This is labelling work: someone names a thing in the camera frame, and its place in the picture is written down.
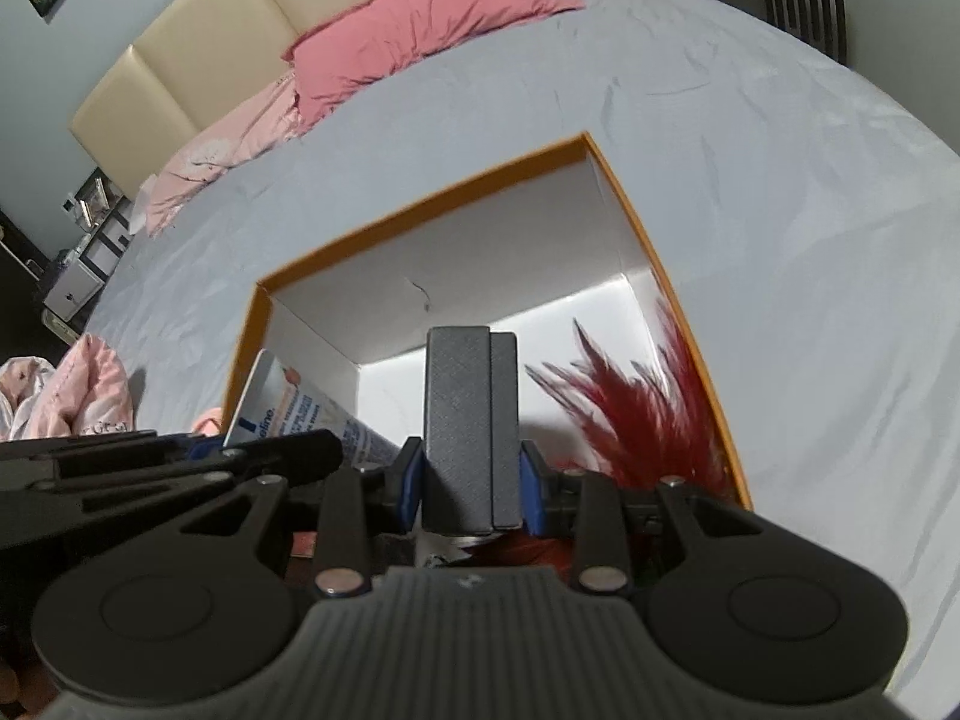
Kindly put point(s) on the grey rectangular box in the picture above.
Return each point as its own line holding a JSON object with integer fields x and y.
{"x": 457, "y": 420}

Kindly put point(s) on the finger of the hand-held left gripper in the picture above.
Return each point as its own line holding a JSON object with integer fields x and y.
{"x": 206, "y": 448}
{"x": 300, "y": 454}

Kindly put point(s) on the white bedside cabinet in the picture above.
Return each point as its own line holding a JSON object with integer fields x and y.
{"x": 75, "y": 289}

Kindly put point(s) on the red feather toy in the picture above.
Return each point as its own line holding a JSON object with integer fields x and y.
{"x": 637, "y": 420}

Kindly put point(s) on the bedside shelf unit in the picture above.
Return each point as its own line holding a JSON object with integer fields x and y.
{"x": 94, "y": 199}

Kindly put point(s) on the orange cardboard box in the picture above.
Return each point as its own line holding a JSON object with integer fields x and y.
{"x": 450, "y": 262}

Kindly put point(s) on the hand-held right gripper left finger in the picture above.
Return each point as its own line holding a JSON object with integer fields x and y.
{"x": 411, "y": 484}

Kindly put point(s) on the beige padded headboard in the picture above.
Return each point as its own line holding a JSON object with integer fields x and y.
{"x": 225, "y": 15}

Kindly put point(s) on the pink and white printed quilt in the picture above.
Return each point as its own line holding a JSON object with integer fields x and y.
{"x": 82, "y": 390}

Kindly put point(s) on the pale pink printed pillow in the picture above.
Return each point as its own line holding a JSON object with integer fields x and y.
{"x": 225, "y": 150}

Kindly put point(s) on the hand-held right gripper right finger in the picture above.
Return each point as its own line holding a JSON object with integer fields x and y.
{"x": 531, "y": 487}

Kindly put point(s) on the white toothpaste tube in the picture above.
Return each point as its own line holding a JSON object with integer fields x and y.
{"x": 300, "y": 405}

